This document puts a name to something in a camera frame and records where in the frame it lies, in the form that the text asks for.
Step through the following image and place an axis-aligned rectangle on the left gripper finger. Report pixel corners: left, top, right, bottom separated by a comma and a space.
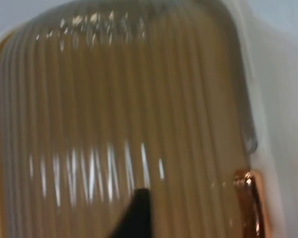
106, 188, 152, 238

